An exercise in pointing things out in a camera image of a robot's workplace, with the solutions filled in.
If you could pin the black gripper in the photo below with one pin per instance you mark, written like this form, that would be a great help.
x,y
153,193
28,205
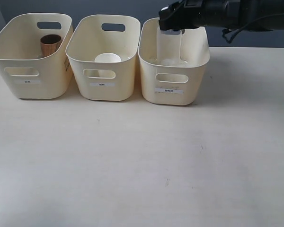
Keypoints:
x,y
191,14

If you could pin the clear plastic bottle white cap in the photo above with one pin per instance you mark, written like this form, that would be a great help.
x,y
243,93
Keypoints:
x,y
168,47

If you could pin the white paper cup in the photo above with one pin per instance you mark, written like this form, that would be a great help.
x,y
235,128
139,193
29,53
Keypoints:
x,y
105,58

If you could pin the brown wooden cup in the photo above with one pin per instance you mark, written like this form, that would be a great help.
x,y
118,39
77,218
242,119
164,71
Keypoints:
x,y
50,44

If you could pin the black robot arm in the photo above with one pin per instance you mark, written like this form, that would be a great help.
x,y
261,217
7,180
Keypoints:
x,y
250,15

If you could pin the right cream plastic bin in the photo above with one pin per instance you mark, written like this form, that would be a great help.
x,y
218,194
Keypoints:
x,y
172,85

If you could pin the cream plastic bin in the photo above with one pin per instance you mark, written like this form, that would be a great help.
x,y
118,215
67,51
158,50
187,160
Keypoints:
x,y
97,34
172,85
23,68

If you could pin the middle cream plastic bin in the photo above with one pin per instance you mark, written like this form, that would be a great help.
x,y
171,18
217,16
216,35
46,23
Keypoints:
x,y
97,34

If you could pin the left cream plastic bin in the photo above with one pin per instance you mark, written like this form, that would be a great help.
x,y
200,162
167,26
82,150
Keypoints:
x,y
23,68

